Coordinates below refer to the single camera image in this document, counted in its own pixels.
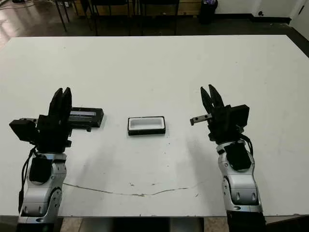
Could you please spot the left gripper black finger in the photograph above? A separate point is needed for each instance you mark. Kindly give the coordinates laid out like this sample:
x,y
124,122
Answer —
x,y
67,102
56,104

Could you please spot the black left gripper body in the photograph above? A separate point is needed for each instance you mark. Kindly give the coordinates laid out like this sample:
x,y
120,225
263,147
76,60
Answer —
x,y
51,135

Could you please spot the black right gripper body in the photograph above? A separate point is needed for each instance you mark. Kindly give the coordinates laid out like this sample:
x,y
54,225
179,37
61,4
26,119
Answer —
x,y
222,125

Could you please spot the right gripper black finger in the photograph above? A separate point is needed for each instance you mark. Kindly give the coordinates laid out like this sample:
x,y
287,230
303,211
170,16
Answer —
x,y
216,100
206,101

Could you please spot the black box lid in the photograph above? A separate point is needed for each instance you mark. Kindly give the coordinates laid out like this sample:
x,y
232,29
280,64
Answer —
x,y
94,118

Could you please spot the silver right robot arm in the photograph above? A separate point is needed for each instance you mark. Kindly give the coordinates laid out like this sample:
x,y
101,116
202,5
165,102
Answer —
x,y
243,183

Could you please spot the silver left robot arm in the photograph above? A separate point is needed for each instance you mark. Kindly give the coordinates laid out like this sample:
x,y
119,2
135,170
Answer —
x,y
36,193

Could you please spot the black box with white insert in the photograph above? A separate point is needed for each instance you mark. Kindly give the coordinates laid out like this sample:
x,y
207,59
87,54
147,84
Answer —
x,y
144,124

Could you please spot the black metal table leg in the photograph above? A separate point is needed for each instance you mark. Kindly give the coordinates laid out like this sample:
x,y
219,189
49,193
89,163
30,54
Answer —
x,y
61,17

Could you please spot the black trash bin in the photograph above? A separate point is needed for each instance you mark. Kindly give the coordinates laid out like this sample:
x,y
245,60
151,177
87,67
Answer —
x,y
207,12

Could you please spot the white door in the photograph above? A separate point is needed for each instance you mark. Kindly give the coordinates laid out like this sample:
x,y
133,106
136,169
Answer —
x,y
301,19

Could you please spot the dark grey robot body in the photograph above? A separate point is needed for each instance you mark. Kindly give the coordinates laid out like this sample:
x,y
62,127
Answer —
x,y
140,226

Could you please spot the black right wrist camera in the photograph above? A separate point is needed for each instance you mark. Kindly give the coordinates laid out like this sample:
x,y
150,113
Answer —
x,y
240,116

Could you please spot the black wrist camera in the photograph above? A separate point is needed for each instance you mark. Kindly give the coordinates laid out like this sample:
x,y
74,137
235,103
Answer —
x,y
23,131
240,116

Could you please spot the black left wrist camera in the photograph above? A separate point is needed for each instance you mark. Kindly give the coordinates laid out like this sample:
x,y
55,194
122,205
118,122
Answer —
x,y
23,131

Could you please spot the black wall baseboard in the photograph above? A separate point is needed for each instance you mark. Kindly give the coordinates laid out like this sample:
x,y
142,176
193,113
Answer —
x,y
265,19

